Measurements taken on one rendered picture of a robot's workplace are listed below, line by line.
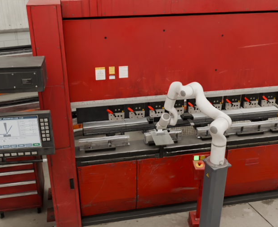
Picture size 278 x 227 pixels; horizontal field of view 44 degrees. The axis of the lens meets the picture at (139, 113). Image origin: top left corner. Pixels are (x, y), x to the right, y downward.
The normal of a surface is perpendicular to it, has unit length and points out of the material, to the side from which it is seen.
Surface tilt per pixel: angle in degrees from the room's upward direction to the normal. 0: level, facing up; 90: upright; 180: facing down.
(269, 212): 0
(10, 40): 90
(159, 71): 90
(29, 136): 90
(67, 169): 90
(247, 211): 0
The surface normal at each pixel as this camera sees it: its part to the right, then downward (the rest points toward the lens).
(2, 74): 0.13, 0.44
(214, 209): 0.40, 0.40
